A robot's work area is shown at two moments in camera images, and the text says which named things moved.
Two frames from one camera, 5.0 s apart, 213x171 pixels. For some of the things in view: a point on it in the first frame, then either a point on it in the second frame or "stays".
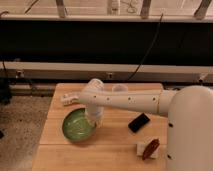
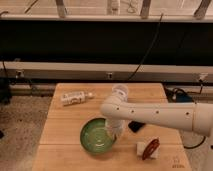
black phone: x=138 y=123 stays
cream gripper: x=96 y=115 to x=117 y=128
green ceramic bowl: x=78 y=127 to x=96 y=137
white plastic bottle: x=68 y=99 stays
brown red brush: x=150 y=149 stays
